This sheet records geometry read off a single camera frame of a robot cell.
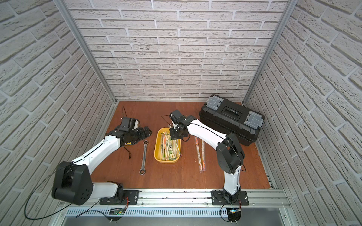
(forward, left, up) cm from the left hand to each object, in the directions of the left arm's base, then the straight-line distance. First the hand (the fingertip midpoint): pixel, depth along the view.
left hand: (149, 132), depth 87 cm
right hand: (-2, -17, -1) cm, 18 cm away
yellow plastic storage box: (-9, -5, -5) cm, 12 cm away
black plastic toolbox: (+9, -50, +6) cm, 51 cm away
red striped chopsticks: (-11, -32, -11) cm, 36 cm away
